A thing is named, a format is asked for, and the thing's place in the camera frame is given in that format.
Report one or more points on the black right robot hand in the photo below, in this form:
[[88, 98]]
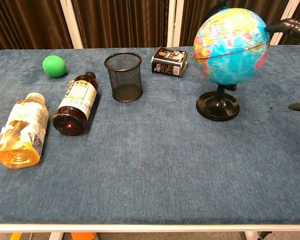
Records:
[[290, 25]]

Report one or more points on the blue world globe sphere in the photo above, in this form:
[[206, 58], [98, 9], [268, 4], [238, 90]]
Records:
[[230, 47]]

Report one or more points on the black printed tin can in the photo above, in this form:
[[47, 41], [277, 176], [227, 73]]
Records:
[[168, 62]]

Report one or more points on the black mesh pen cup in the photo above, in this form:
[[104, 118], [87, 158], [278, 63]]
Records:
[[125, 80]]

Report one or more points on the blue fabric table cover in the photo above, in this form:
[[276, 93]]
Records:
[[150, 162]]

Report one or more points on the dark tea bottle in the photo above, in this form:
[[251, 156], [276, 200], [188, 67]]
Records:
[[76, 102]]

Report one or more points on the green rubber ball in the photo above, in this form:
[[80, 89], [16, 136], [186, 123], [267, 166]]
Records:
[[54, 66]]

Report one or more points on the yellow juice bottle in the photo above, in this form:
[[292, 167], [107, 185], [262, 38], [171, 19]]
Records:
[[22, 130]]

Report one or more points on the orange object under table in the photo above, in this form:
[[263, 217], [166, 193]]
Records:
[[83, 236]]

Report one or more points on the yellow object under table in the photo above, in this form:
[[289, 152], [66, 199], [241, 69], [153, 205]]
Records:
[[15, 236]]

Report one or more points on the white partition post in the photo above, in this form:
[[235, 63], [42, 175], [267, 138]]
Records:
[[71, 25], [287, 10], [174, 22]]

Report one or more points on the white table frame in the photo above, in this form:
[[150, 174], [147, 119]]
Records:
[[150, 228]]

